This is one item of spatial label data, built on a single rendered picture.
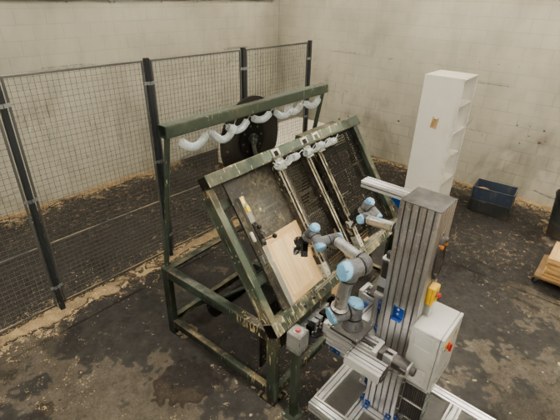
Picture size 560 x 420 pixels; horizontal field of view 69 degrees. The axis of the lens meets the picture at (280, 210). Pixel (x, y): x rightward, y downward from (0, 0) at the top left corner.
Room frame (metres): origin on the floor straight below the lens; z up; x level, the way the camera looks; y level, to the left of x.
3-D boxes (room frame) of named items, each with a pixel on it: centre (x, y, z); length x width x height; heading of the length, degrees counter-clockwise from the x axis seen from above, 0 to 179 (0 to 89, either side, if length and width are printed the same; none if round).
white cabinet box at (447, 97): (6.34, -2.51, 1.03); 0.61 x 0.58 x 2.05; 140
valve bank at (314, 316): (2.57, -0.37, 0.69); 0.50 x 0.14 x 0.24; 142
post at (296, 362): (2.18, -0.15, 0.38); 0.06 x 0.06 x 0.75; 52
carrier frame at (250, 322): (3.53, -0.12, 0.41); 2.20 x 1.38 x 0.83; 142
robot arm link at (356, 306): (2.13, -0.52, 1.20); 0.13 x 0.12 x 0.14; 116
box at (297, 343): (2.18, -0.15, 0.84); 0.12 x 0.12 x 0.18; 52
